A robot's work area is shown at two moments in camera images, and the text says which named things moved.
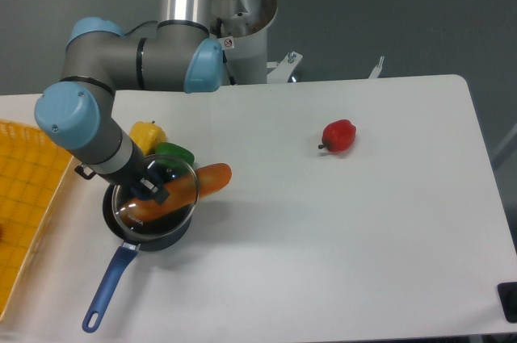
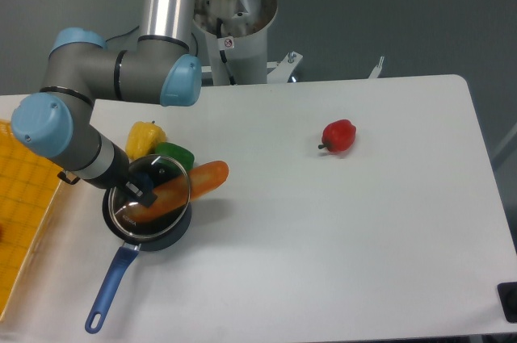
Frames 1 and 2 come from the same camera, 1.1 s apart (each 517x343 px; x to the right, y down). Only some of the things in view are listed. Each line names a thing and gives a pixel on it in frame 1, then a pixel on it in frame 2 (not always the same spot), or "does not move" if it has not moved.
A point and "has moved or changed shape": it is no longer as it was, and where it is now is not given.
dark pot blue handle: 124,257 does not move
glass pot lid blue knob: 138,209 has moved or changed shape
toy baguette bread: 208,179 does not move
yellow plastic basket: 33,169 does not move
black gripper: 128,177 → 117,177
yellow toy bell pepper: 147,135 does not move
